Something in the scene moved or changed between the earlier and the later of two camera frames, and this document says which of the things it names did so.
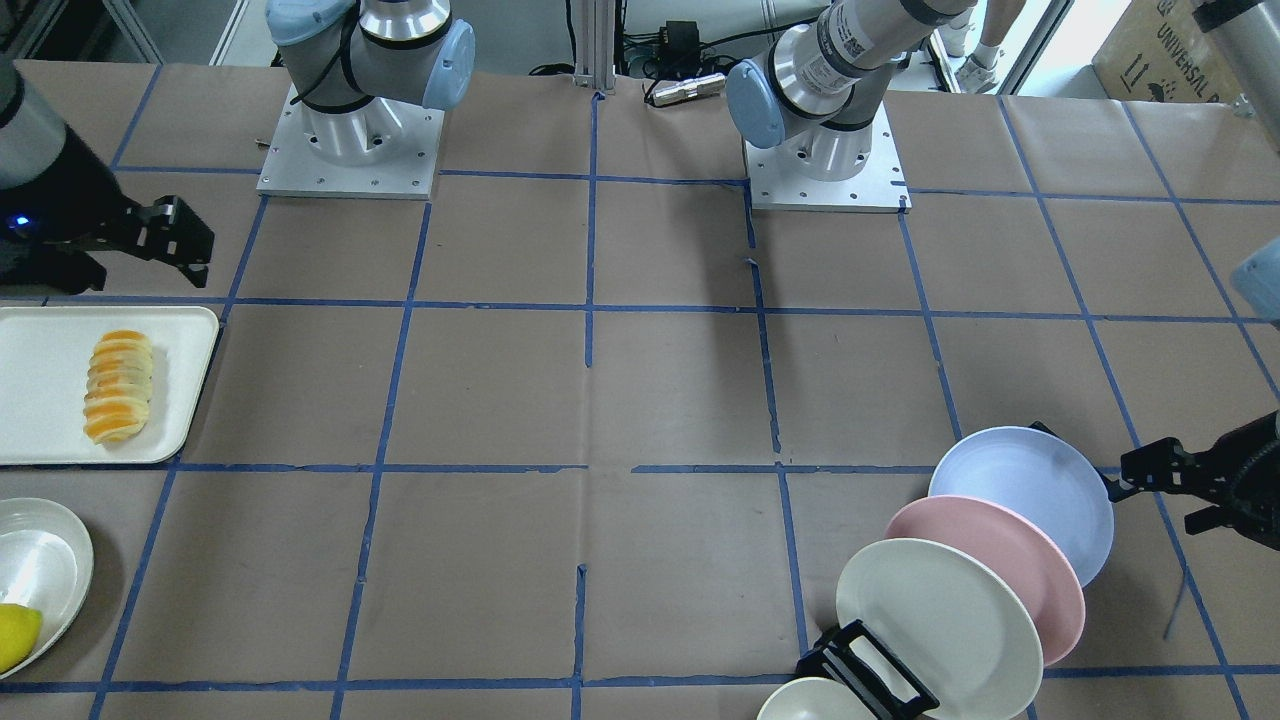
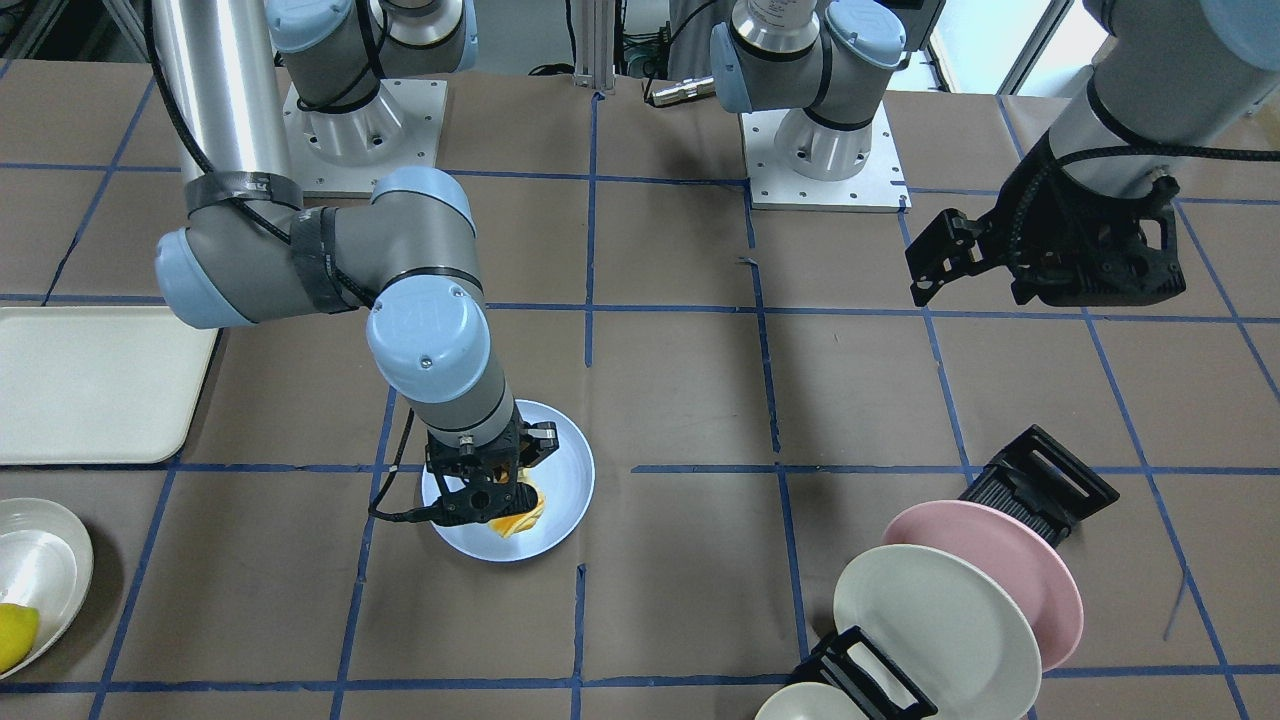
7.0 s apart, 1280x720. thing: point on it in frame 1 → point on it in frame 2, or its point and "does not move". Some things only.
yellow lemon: x=20 y=629 does not move
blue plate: x=1041 y=475 → x=564 y=482
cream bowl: x=809 y=698 does not move
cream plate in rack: x=949 y=624 does not move
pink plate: x=1018 y=546 does not move
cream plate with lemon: x=46 y=563 does not move
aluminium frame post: x=595 y=30 does not move
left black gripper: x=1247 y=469 → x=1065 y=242
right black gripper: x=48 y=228 → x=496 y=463
